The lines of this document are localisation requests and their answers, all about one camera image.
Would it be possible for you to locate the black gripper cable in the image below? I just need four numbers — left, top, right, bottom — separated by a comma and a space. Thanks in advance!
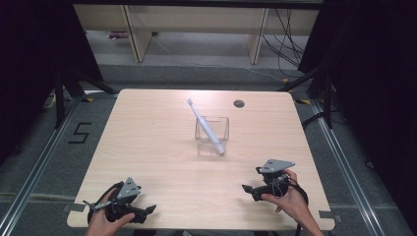
87, 180, 126, 225
270, 176, 310, 236

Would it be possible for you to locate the person's right hand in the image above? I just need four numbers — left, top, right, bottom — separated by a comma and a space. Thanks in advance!
261, 168, 313, 230

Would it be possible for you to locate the clear plastic container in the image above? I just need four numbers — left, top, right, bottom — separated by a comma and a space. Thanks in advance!
194, 115, 230, 157

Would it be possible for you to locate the white electric toothbrush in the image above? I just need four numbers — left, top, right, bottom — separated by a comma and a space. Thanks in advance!
186, 97, 226, 156

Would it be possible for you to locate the grey tape patch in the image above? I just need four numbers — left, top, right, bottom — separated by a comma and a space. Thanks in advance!
318, 209, 344, 224
62, 203, 87, 213

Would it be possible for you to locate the pink object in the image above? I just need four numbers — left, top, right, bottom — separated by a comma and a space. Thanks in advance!
106, 30, 130, 41

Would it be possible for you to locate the white cable coil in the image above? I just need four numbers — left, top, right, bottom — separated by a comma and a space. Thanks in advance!
42, 92, 58, 110

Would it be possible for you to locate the black metal stand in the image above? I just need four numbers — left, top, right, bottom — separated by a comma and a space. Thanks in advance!
278, 64, 334, 130
53, 64, 118, 130

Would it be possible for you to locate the black floor cable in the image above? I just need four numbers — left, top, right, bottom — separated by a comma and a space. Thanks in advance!
300, 109, 342, 130

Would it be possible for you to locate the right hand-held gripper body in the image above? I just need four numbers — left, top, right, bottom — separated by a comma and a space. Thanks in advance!
255, 158, 296, 200

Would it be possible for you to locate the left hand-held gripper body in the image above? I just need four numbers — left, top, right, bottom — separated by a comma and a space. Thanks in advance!
82, 177, 143, 223

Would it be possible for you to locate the metal floor rail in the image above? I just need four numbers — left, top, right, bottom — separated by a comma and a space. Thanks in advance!
0, 95, 84, 236
309, 97, 387, 236

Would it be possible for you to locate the person's left hand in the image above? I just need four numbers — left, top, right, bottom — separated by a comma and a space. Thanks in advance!
84, 188, 136, 236

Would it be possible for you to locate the black curtain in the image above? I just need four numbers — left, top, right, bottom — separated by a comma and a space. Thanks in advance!
0, 0, 104, 166
297, 0, 417, 227

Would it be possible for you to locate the bundle of black cables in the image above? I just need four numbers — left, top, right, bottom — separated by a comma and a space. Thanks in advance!
261, 8, 308, 79

